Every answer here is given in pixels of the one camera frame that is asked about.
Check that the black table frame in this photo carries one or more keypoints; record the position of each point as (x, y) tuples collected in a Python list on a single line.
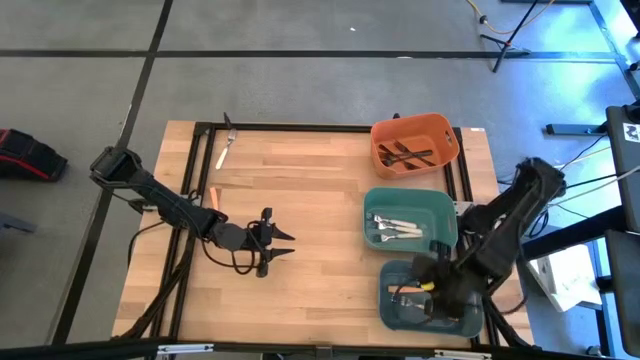
[(300, 127)]

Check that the orange plastic bin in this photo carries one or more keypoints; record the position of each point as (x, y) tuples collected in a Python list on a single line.
[(430, 122)]

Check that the black tripod stand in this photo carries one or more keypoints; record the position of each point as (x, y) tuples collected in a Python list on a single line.
[(506, 44)]

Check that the grey-teal plastic bin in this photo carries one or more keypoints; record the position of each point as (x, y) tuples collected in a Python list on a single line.
[(395, 320)]

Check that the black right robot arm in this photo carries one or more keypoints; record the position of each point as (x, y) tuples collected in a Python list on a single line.
[(505, 225)]

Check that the teal plastic bin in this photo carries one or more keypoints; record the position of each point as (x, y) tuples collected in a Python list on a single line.
[(440, 200)]

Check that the white cardboard box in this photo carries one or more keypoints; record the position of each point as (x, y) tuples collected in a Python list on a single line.
[(565, 280)]

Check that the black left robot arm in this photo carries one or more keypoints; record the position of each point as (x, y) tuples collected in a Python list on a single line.
[(165, 205)]

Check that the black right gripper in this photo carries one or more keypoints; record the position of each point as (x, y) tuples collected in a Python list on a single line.
[(450, 290)]

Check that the red and black bag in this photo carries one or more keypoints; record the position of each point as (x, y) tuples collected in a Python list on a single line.
[(25, 155)]

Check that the black stand foot bar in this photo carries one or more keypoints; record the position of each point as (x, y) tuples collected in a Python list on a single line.
[(575, 129)]

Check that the black diagonal beam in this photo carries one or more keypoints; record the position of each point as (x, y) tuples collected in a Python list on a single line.
[(575, 232)]

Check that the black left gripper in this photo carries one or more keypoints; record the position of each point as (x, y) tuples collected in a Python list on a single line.
[(260, 242)]

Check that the grey floor object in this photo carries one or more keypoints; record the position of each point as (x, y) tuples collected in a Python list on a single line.
[(15, 222)]

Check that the black desk with sticker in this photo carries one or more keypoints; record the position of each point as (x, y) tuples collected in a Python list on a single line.
[(620, 175)]

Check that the black gantry beam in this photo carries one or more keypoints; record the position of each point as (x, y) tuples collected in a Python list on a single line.
[(75, 350)]

